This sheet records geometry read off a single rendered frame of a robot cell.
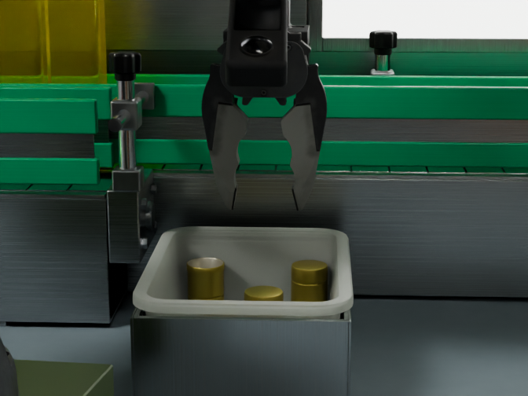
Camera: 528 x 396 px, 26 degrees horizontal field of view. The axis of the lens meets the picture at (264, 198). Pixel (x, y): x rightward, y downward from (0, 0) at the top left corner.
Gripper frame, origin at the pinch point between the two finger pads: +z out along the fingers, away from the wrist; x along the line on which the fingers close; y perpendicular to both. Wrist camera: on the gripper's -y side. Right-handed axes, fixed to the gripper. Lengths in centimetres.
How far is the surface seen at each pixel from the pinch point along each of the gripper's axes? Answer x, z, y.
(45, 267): 20.8, 8.6, 6.5
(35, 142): 21.8, -2.8, 8.6
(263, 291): 0.1, 8.3, -0.2
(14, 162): 23.7, -1.0, 8.2
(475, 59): -21.6, -7.1, 37.7
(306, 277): -3.4, 9.1, 6.2
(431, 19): -16.3, -11.9, 34.9
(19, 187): 23.7, 1.7, 9.2
